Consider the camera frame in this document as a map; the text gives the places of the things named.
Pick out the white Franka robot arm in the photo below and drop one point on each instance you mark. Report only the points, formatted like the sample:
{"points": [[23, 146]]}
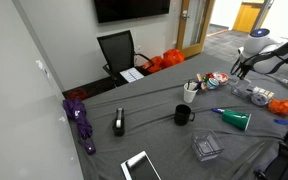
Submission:
{"points": [[260, 43]]}

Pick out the clear holder with tape rolls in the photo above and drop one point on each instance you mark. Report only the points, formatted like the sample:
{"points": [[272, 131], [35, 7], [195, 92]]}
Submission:
{"points": [[239, 94]]}

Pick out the purple folded umbrella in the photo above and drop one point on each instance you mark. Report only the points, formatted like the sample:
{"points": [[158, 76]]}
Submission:
{"points": [[79, 116]]}

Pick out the orange crumpled cloth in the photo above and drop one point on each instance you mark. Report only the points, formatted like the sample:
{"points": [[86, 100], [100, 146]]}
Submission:
{"points": [[282, 107]]}

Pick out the red gift bow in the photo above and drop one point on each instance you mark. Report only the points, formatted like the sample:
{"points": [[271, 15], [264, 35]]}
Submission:
{"points": [[209, 75]]}

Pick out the black mug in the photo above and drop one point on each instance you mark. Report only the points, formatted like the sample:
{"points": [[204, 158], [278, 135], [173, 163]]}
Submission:
{"points": [[182, 115]]}

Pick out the white paper cup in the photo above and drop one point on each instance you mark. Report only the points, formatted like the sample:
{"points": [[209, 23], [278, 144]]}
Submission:
{"points": [[189, 95]]}

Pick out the empty clear plastic holder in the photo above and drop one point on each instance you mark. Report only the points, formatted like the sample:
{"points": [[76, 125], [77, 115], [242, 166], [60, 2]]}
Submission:
{"points": [[206, 145]]}

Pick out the black robot cart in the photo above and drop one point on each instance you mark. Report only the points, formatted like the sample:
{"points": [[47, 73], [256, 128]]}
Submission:
{"points": [[284, 163]]}

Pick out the black mesh office chair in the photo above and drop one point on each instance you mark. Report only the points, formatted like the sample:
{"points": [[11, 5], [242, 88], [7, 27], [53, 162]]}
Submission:
{"points": [[117, 50]]}

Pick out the red white ribbon spool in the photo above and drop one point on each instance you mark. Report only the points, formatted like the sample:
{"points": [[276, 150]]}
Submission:
{"points": [[222, 78]]}

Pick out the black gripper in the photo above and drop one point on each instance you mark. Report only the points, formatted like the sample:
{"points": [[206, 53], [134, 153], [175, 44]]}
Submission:
{"points": [[245, 62]]}

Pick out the blue capped marker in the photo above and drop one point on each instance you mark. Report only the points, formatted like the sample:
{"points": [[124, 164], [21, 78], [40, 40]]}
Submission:
{"points": [[217, 110]]}

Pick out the white paper sheet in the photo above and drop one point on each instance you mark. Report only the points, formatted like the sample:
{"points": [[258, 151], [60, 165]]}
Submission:
{"points": [[132, 74]]}

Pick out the white framed tablet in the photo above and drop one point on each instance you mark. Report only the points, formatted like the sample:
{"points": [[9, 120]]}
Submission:
{"points": [[140, 168]]}

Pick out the yellow door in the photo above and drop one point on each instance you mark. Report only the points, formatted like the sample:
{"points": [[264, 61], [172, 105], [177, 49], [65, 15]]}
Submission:
{"points": [[247, 16]]}

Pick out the large white tape roll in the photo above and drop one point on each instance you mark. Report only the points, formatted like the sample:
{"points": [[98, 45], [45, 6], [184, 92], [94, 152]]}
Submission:
{"points": [[260, 99]]}

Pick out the large orange plastic bag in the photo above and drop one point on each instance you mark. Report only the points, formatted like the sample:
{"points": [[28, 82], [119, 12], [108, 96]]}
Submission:
{"points": [[173, 57]]}

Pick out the small blue flat piece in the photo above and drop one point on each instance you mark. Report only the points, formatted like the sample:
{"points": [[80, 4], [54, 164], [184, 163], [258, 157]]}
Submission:
{"points": [[280, 122]]}

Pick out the blue pen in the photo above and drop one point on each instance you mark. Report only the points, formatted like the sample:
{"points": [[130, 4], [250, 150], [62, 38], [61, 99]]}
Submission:
{"points": [[197, 86]]}

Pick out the green plastic cup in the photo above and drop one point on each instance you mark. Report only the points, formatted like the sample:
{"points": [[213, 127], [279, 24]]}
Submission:
{"points": [[237, 119]]}

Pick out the clear craft tray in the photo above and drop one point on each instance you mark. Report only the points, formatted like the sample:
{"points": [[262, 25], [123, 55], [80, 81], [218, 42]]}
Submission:
{"points": [[224, 86]]}

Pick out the black pen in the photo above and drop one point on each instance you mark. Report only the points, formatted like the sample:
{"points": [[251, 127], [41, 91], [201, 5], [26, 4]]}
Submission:
{"points": [[188, 85]]}

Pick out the cream tape roll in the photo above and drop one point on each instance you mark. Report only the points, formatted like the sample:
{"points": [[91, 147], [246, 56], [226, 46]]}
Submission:
{"points": [[257, 91]]}

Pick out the red item on floor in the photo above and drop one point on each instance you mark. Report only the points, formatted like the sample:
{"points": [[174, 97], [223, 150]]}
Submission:
{"points": [[78, 94]]}

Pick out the small orange plastic bag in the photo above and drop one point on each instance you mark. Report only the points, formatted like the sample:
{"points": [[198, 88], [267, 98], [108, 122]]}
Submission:
{"points": [[154, 64]]}

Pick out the grey metal frame post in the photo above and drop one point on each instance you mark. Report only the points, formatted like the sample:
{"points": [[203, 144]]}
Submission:
{"points": [[262, 13]]}

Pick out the wooden framed glass door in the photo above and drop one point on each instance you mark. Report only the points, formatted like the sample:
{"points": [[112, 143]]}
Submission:
{"points": [[195, 26]]}

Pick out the black wall television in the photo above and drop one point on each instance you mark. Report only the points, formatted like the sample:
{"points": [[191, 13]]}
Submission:
{"points": [[130, 9]]}

